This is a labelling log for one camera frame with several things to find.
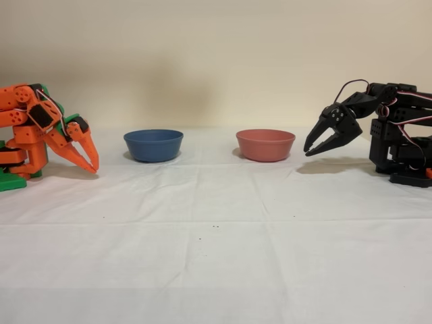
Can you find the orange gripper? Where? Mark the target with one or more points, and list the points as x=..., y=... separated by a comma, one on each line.
x=75, y=136

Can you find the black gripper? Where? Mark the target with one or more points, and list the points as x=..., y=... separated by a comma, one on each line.
x=337, y=119

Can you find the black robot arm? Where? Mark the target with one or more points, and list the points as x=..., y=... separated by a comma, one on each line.
x=405, y=135

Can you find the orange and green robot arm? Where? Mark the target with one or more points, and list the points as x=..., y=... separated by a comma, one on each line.
x=27, y=135

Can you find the red bowl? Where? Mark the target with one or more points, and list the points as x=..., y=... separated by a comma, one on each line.
x=265, y=148

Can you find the blue bowl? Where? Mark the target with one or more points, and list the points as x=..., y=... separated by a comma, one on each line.
x=153, y=148

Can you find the small orange base part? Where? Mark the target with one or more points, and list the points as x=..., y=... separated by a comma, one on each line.
x=429, y=172

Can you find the white tablecloth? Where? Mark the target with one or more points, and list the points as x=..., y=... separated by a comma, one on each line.
x=202, y=270

